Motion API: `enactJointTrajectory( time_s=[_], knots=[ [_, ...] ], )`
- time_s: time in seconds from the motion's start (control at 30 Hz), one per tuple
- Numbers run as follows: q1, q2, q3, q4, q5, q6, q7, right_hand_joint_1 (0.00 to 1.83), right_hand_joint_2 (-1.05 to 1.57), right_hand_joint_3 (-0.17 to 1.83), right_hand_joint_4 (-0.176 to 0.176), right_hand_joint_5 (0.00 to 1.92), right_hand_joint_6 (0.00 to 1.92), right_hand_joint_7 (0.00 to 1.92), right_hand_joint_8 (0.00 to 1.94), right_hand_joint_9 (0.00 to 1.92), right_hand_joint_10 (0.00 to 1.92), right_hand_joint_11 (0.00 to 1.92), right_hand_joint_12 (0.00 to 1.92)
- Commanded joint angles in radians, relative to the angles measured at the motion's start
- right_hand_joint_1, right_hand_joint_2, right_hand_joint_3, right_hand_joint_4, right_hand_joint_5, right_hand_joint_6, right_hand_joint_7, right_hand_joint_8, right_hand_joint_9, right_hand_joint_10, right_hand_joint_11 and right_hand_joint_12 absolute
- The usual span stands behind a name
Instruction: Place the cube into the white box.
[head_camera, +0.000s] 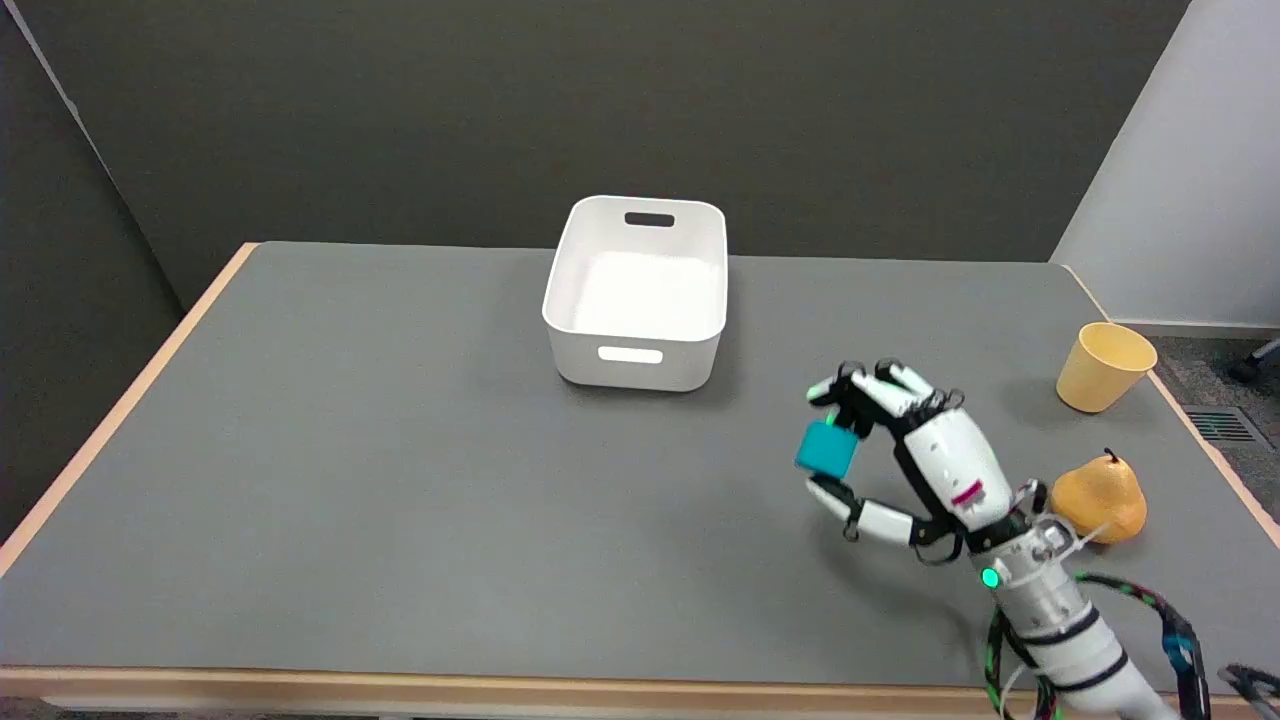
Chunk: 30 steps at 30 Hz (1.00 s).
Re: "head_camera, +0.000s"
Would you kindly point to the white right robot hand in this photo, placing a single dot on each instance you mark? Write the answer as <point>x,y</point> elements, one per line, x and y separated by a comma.
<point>950,455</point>

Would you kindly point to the black chair base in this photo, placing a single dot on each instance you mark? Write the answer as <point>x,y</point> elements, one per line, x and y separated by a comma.
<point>1256,363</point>

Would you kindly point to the black floor vent grille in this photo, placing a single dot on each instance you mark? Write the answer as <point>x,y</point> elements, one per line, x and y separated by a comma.
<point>1223,426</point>

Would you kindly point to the yellow paper cup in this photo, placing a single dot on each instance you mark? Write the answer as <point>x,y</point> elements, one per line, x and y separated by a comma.
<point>1103,366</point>

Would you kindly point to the white plastic box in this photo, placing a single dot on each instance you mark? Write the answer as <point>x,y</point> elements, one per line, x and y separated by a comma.
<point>637,300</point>

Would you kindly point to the teal cube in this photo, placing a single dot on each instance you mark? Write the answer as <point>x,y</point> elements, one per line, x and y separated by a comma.
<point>827,449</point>

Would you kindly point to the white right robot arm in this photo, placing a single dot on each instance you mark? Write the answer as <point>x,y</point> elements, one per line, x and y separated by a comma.
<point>1060,620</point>

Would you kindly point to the orange pear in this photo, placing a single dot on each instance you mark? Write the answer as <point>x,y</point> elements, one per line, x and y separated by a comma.
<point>1102,500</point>

